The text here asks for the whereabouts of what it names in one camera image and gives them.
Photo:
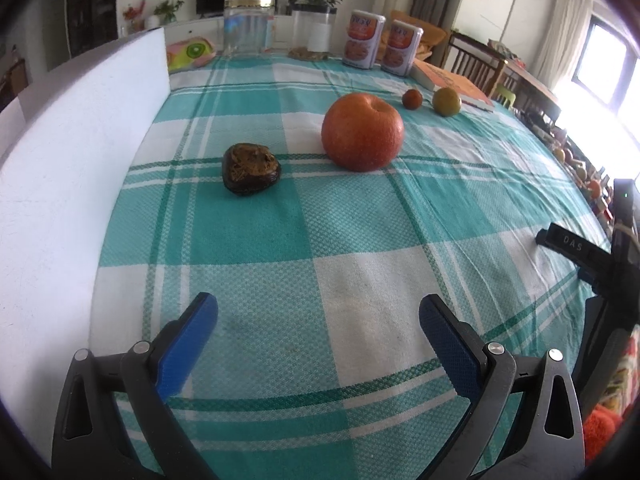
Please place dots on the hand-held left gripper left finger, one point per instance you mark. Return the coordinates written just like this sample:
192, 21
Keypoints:
187, 345

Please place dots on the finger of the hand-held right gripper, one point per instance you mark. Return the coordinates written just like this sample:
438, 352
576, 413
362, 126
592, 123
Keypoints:
591, 276
572, 246

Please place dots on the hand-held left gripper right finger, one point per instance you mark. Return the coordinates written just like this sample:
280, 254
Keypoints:
450, 347

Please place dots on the white foam board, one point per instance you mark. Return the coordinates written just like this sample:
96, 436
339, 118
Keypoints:
65, 210

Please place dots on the dark brown stone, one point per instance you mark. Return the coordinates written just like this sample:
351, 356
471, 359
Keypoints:
250, 169

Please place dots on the red apple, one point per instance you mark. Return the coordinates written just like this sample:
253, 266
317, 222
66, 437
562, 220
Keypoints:
362, 132

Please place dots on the person's orange fleece clothing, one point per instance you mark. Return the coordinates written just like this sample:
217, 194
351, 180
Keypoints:
600, 432

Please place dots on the teal checkered tablecloth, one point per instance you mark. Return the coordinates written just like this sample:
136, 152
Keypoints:
325, 260

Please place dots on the green plastic stool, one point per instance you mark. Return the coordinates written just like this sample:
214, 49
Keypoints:
505, 97

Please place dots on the window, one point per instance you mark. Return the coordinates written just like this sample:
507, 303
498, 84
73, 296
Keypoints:
607, 85

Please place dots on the small green orange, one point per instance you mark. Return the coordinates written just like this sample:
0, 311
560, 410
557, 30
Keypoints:
446, 102

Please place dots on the orange book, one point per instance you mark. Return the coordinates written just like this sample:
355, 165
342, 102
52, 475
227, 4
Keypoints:
450, 82

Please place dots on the dark wooden chair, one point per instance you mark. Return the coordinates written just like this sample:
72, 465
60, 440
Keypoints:
472, 65

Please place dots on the white curtain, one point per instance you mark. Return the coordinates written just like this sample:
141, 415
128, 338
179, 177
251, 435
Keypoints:
562, 35

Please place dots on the small red fruit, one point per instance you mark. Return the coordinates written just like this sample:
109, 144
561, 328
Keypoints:
412, 99

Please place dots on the orange lounge chair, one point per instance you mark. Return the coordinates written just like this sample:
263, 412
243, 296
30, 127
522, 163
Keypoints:
434, 35

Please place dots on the right orange-white tin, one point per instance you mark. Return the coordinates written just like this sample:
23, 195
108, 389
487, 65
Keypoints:
401, 49

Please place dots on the orange-white tin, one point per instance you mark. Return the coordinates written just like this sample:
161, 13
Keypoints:
362, 40
401, 49

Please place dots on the left orange-white tin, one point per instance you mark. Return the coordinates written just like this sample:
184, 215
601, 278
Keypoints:
362, 40

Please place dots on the white television cabinet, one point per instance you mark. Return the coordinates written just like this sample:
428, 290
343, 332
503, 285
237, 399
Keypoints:
200, 25

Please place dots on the glass jar with gold lid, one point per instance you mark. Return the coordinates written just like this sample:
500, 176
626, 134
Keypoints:
249, 27

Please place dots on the white round vase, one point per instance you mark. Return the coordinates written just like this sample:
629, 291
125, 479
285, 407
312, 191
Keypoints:
152, 22

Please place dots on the red flower bouquet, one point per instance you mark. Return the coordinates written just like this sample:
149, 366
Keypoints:
134, 14

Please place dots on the clear container with black lid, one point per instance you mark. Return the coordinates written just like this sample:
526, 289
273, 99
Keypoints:
312, 32

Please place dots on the leafy potted plant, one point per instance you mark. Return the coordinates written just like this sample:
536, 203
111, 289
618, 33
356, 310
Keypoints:
169, 9

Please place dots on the dark tall cabinet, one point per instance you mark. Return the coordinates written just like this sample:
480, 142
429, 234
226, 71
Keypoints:
90, 5

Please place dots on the small green potted plant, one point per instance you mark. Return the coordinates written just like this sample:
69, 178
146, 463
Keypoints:
291, 2

